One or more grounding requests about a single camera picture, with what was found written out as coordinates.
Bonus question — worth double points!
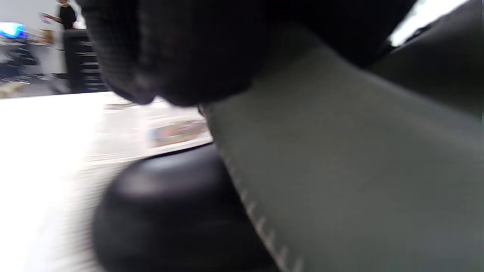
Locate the newspaper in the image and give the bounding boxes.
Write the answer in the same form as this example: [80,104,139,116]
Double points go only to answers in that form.
[38,96,214,272]

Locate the person's left hand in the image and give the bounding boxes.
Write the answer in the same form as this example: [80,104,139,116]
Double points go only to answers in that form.
[76,0,416,107]

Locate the grey white polishing mitt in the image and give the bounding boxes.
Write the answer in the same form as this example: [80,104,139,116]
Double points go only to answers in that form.
[202,23,484,272]

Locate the black leather shoe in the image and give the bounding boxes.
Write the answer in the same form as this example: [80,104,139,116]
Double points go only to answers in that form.
[93,144,280,272]

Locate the black office chair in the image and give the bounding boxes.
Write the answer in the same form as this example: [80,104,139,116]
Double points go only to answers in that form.
[62,29,111,94]

